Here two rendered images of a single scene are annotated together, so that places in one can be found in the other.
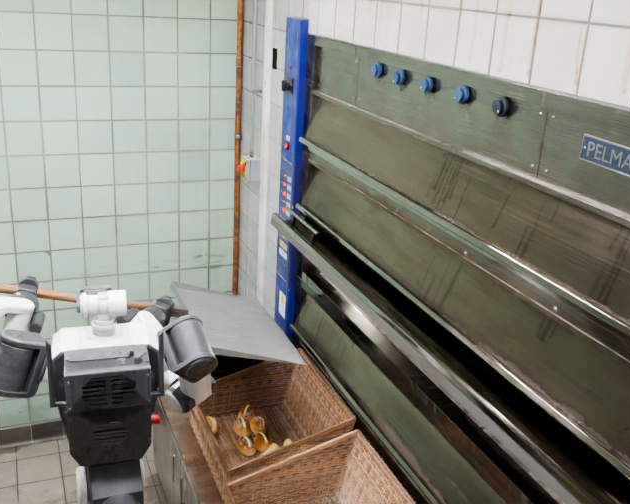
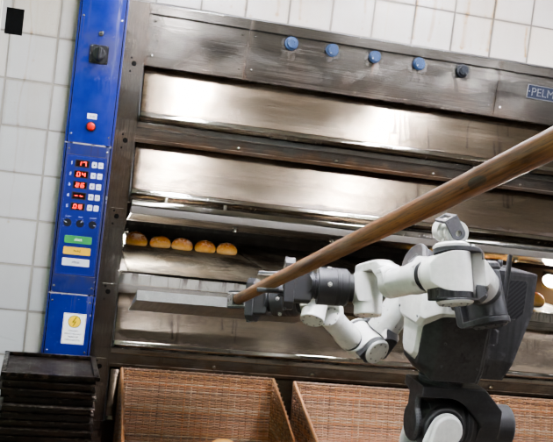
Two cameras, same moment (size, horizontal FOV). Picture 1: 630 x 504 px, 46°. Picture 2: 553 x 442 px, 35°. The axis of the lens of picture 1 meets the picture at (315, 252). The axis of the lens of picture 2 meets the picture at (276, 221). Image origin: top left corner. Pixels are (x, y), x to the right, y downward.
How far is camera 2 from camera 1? 343 cm
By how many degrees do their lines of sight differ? 79
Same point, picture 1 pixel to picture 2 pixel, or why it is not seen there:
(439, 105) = (386, 72)
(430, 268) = (388, 196)
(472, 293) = not seen: hidden behind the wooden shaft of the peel
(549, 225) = (508, 138)
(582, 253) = not seen: hidden behind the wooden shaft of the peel
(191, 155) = not seen: outside the picture
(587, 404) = not seen: outside the picture
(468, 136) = (424, 92)
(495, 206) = (461, 135)
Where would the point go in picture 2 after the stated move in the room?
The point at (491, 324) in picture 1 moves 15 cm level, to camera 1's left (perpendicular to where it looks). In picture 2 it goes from (468, 212) to (469, 213)
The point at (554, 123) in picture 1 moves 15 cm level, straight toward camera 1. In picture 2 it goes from (505, 79) to (546, 81)
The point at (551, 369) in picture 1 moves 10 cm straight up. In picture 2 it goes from (523, 220) to (527, 194)
